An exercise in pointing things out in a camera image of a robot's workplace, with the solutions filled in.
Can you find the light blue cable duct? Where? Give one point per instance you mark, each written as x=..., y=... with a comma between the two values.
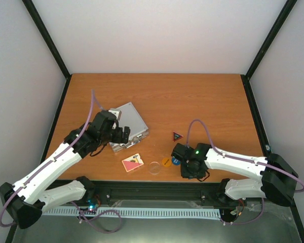
x=153, y=213

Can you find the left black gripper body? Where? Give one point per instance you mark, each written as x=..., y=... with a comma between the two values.
x=118, y=138

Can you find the triangular all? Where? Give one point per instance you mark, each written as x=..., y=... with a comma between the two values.
x=176, y=136

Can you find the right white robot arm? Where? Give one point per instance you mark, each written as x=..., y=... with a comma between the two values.
x=268, y=177

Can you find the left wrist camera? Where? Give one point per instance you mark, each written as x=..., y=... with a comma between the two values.
x=116, y=112

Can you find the aluminium poker case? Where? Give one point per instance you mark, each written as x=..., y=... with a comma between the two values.
x=131, y=118

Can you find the orange big blind button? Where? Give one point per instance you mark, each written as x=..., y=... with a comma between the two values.
x=166, y=162

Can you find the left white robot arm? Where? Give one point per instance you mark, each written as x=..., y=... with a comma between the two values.
x=77, y=145

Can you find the pink yellow card deck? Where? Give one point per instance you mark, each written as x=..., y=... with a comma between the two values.
x=133, y=162

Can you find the clear round dealer button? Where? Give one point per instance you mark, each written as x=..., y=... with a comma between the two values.
x=154, y=168

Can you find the black aluminium frame rail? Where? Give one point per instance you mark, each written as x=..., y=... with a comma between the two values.
x=152, y=192

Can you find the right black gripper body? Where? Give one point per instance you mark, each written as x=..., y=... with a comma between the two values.
x=191, y=172

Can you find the blue small blind button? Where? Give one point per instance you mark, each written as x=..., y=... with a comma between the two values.
x=175, y=161

